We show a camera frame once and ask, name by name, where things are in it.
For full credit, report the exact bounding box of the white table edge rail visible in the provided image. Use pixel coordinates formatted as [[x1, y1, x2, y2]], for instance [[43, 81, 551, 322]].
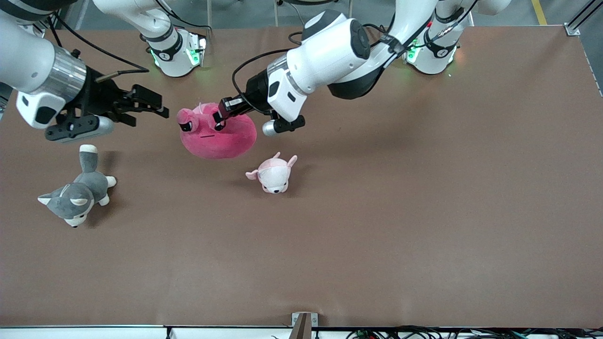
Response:
[[0, 325, 293, 339]]

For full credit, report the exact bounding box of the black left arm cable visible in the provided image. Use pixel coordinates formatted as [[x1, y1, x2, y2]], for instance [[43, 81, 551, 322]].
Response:
[[232, 31, 308, 102]]

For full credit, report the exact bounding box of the large pink round plush toy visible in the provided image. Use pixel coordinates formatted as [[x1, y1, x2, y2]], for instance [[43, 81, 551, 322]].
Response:
[[177, 102, 258, 160]]

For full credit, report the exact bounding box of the grey white husky plush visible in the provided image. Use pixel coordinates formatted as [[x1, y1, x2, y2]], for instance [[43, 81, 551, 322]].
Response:
[[38, 145, 117, 228]]

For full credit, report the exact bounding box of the tangled black cables bundle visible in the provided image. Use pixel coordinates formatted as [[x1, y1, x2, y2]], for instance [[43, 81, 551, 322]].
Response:
[[346, 325, 603, 339]]

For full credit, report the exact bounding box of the metal table edge bracket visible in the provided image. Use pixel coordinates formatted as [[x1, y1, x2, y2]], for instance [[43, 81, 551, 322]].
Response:
[[291, 312, 318, 339]]

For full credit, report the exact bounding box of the small pale pink pig plush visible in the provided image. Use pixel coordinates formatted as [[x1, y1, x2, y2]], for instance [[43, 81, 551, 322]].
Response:
[[245, 152, 298, 194]]

